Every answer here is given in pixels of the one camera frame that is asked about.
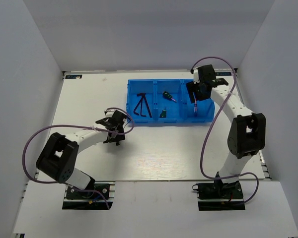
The left corner label sticker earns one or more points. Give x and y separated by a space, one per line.
73 77

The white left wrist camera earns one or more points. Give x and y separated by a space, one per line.
109 113

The right corner label sticker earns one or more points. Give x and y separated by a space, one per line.
223 74

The green stubby screwdriver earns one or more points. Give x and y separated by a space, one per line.
163 113
168 96

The large brown hex key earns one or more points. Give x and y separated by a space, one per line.
147 105

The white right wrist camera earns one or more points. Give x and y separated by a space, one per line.
196 76

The small brown hex key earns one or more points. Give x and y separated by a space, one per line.
141 95

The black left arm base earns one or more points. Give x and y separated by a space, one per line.
101 198

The corner label sticker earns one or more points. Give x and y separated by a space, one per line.
73 77
223 74

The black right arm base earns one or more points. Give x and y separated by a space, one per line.
214 196

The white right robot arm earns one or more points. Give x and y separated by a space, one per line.
247 133

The medium brown hex key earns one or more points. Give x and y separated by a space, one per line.
140 104

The blue three-compartment plastic bin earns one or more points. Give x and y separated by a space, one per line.
180 112

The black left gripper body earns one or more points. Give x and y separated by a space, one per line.
118 137

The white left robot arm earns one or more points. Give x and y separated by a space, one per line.
58 157

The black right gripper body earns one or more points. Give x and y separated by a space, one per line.
196 89

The red blue handled screwdriver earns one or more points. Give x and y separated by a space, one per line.
195 106

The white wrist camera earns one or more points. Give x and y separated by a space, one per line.
196 76
109 113

